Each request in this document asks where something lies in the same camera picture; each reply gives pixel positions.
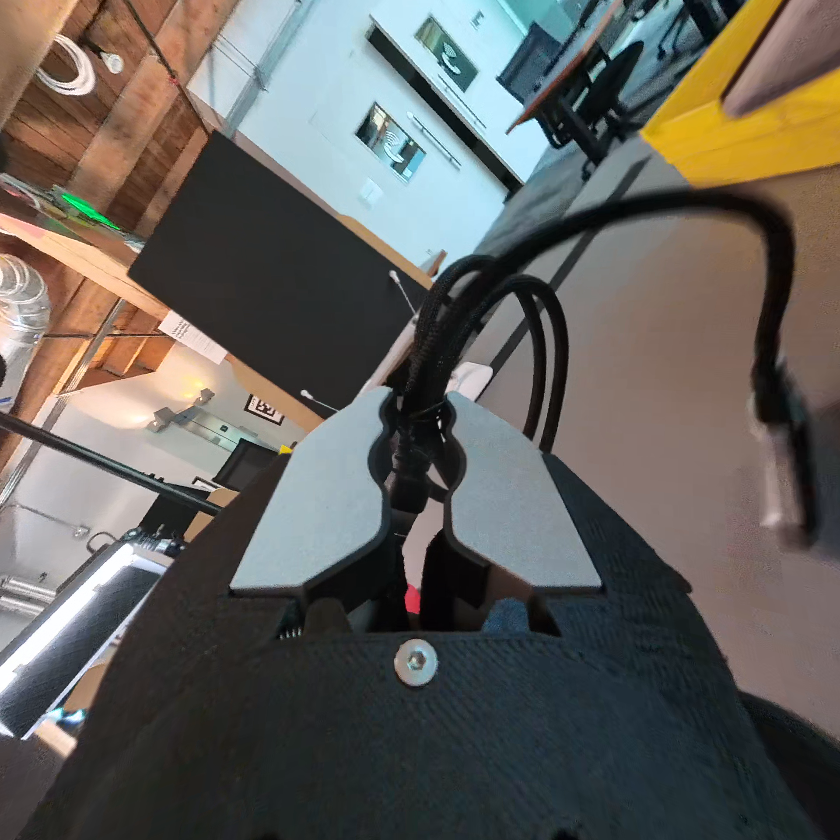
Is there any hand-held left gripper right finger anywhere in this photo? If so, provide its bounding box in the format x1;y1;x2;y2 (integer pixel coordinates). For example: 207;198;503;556
443;392;603;596

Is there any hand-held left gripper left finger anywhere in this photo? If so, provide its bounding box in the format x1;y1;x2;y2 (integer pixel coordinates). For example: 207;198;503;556
230;386;398;599

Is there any plain black braided cable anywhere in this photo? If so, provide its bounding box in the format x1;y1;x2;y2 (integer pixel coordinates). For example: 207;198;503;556
384;190;824;549

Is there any yellow plastic bin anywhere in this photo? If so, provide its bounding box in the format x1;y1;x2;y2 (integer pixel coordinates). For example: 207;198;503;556
640;0;840;189

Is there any black and white marker tag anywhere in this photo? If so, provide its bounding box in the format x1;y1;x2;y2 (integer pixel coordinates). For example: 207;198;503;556
243;393;285;427

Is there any white paper notice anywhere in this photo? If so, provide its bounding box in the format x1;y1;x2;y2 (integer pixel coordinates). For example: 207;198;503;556
159;310;228;366

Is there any black boom pole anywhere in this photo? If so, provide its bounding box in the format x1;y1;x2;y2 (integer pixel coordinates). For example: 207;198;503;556
0;411;222;517

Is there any led light panel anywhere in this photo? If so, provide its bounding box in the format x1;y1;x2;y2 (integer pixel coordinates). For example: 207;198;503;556
0;537;173;739

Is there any green exit sign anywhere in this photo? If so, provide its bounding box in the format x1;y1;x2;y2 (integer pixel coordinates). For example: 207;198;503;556
51;185;127;235

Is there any wooden office desk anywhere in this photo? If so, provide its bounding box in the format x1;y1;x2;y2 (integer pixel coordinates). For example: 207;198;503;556
505;0;627;148

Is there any black office chair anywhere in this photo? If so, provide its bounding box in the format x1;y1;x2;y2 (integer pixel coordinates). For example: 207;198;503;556
576;39;648;179

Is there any silver air duct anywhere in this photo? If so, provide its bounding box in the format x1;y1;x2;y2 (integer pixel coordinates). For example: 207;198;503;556
0;255;51;398

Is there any framed wall picture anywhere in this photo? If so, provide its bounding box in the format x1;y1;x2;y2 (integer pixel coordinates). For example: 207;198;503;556
354;101;427;182
413;16;480;93

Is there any white cable coil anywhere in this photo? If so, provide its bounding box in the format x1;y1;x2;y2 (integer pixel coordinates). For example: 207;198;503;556
35;33;97;97

